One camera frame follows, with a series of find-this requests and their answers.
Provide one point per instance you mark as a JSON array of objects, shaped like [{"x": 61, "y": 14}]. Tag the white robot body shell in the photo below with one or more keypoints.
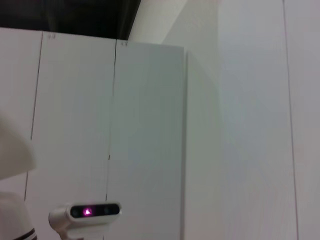
[{"x": 12, "y": 150}]

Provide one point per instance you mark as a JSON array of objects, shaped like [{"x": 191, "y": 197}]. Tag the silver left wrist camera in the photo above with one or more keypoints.
[{"x": 82, "y": 220}]

